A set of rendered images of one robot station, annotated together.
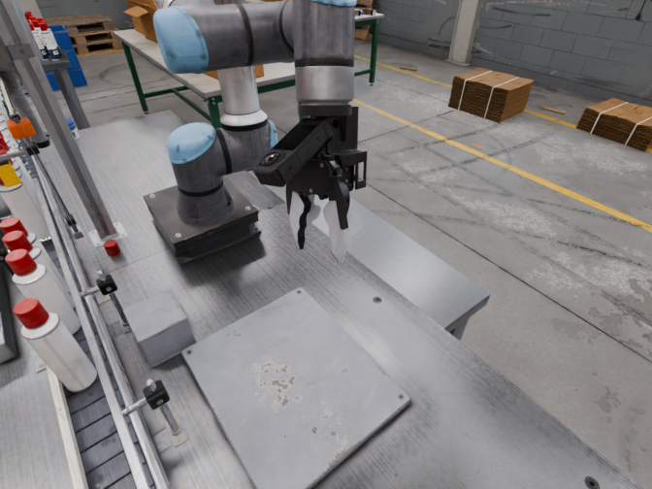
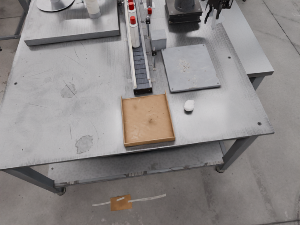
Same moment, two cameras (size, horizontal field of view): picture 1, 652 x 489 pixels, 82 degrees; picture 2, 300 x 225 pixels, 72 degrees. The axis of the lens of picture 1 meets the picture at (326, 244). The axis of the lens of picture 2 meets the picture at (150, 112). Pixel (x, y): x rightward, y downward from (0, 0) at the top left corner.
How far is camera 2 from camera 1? 0.64 m
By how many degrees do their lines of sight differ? 29
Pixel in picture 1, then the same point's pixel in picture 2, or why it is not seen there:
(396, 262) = (245, 48)
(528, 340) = not seen: outside the picture
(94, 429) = (136, 57)
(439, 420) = (225, 93)
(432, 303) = (248, 65)
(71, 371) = (135, 40)
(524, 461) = (243, 111)
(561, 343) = not seen: outside the picture
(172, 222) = (171, 7)
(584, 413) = not seen: outside the picture
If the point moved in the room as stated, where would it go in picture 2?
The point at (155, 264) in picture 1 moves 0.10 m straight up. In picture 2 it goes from (161, 21) to (161, 8)
